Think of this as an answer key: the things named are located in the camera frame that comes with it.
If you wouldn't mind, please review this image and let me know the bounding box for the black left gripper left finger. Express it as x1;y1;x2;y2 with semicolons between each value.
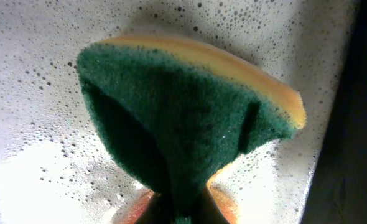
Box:
134;194;173;224

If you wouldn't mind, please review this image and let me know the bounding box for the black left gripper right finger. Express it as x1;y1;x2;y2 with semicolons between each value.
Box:
191;187;229;224

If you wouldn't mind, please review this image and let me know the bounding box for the yellow green scrubbing sponge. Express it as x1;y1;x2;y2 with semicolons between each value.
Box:
77;35;307;223

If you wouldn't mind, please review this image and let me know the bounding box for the small grey soapy tray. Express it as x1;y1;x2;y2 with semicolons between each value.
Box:
0;0;360;223

